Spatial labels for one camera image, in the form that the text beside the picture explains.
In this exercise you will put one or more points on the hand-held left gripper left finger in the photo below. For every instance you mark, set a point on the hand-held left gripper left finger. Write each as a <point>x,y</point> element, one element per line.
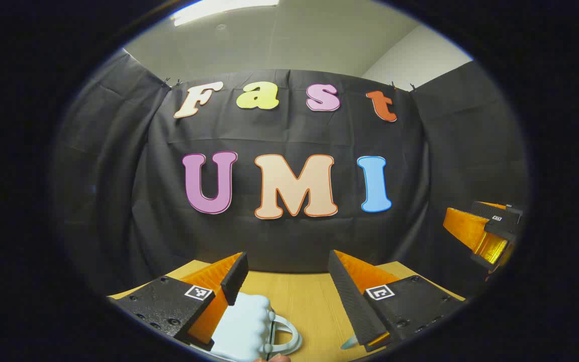
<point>234,279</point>

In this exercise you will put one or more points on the light blue suitcase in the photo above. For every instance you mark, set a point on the light blue suitcase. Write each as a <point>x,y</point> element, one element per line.
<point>242,327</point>

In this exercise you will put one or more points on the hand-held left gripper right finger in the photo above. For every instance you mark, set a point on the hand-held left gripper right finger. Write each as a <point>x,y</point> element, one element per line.
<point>350,301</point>

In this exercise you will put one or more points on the ceiling light panel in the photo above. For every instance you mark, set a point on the ceiling light panel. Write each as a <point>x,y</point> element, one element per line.
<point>219,7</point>

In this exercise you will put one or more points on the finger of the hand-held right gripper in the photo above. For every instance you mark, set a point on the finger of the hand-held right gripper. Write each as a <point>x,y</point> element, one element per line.
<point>493,249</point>
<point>465,229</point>

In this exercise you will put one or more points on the black backdrop cloth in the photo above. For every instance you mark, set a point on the black backdrop cloth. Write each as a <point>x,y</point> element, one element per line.
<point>289,236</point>

